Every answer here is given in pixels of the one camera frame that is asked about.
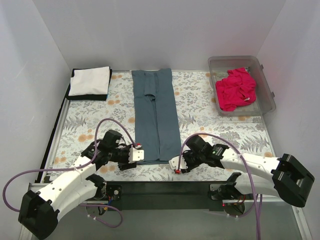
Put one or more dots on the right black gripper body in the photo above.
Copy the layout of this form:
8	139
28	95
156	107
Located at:
186	154

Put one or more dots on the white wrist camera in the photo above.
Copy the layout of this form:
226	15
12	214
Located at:
178	163
136	154

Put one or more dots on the blue-grey t shirt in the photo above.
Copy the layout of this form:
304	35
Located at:
156	118

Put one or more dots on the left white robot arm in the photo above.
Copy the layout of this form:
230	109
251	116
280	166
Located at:
41	211

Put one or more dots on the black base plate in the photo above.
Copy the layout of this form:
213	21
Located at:
163	195

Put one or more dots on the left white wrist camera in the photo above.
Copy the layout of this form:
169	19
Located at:
136	154

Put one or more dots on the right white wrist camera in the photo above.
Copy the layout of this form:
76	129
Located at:
178	163

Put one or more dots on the clear plastic bin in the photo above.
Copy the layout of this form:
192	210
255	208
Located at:
218	67

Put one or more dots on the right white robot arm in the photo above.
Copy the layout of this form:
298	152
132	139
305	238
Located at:
284	177

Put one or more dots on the pink t shirt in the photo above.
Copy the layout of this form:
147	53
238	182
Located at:
238	89

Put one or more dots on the folded white t shirt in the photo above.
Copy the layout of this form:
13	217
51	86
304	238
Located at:
91	81

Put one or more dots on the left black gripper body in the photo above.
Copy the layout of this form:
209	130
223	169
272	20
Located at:
127	164

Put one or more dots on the folded black t shirt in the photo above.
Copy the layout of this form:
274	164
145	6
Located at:
86	97

